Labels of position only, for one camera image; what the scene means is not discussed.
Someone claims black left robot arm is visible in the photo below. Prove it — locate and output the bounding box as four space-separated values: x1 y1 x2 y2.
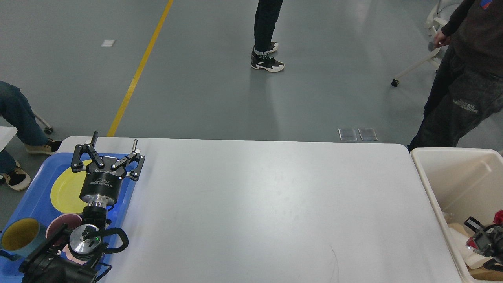
18 132 145 283

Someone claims teal mug yellow inside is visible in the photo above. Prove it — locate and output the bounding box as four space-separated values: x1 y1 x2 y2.
1 217 47 261

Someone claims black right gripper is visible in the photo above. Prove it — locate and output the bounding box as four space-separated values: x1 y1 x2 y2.
464 217 503 272

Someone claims seated person in jeans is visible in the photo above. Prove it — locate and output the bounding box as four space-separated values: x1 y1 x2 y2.
0 81 62 191

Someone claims crushed red can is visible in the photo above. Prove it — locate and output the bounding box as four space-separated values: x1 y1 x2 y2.
492 209 503 224

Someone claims pink mug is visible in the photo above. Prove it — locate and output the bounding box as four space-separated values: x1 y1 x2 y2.
45 213 89 265

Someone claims grey office chair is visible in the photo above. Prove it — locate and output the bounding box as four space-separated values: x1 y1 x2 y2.
391 0 462 87

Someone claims blue plastic tray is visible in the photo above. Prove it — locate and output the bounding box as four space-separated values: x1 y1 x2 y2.
0 153 136 283

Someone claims white chair leg left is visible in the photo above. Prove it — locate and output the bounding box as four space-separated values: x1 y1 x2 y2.
33 111 54 135

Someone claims person in black trousers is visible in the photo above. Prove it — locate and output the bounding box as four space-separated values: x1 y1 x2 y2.
407 0 503 151

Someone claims white plastic bin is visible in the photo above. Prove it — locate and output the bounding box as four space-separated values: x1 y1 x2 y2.
410 147 503 283

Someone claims person in dark jeans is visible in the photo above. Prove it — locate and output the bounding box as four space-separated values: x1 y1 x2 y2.
250 0 285 72

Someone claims white table edge left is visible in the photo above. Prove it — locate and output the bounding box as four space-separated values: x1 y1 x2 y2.
0 126 17 151

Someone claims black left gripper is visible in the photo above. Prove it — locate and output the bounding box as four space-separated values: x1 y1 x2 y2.
70 131 145 207

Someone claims yellow plastic plate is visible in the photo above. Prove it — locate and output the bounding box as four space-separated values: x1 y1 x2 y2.
50 161 87 214

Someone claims white paper cup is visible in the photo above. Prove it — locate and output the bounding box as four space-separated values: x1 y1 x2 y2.
449 223 490 269

